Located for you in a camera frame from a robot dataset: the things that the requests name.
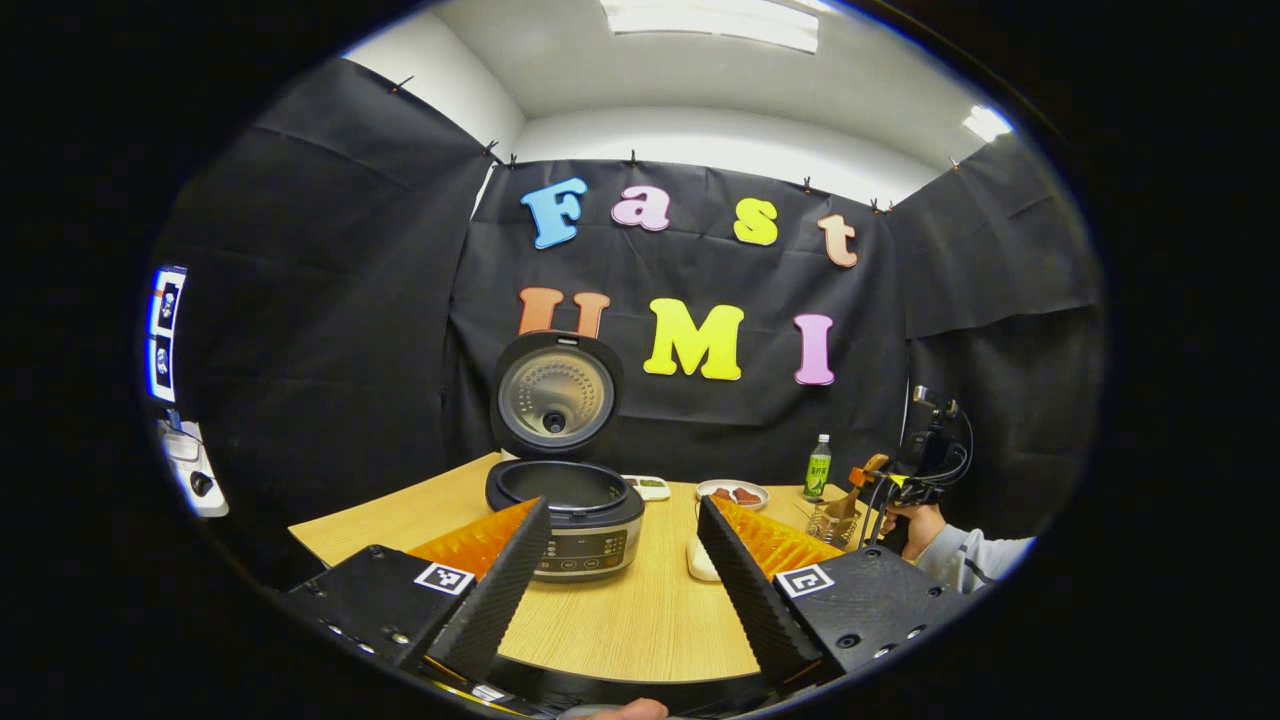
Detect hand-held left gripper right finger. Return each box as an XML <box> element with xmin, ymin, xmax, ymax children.
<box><xmin>697</xmin><ymin>494</ymin><xmax>986</xmax><ymax>691</ymax></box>

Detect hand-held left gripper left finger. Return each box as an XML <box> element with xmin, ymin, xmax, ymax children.
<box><xmin>280</xmin><ymin>497</ymin><xmax>554</xmax><ymax>691</ymax></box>

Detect wooden spoon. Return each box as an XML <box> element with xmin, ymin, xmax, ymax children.
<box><xmin>822</xmin><ymin>453</ymin><xmax>891</xmax><ymax>521</ymax></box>

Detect dark grey rice cooker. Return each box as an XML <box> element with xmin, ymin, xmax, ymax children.
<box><xmin>485</xmin><ymin>331</ymin><xmax>646</xmax><ymax>583</ymax></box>

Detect green drink bottle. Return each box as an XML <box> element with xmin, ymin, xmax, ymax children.
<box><xmin>803</xmin><ymin>434</ymin><xmax>833</xmax><ymax>501</ymax></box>

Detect white round plate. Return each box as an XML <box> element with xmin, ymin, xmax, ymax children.
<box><xmin>696</xmin><ymin>479</ymin><xmax>770</xmax><ymax>511</ymax></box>

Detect black backdrop cloth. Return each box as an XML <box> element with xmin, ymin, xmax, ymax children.
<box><xmin>150</xmin><ymin>58</ymin><xmax>1106</xmax><ymax>591</ymax></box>

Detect small ceiling light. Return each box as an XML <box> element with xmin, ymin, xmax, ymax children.
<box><xmin>962</xmin><ymin>105</ymin><xmax>1014</xmax><ymax>143</ymax></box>

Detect white side desk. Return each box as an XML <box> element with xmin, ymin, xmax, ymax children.
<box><xmin>158</xmin><ymin>420</ymin><xmax>229</xmax><ymax>519</ymax></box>

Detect computer monitor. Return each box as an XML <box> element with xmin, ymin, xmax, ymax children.
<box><xmin>146</xmin><ymin>264</ymin><xmax>189</xmax><ymax>404</ymax></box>

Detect large ceiling light panel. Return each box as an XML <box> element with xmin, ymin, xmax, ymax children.
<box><xmin>600</xmin><ymin>0</ymin><xmax>821</xmax><ymax>55</ymax></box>

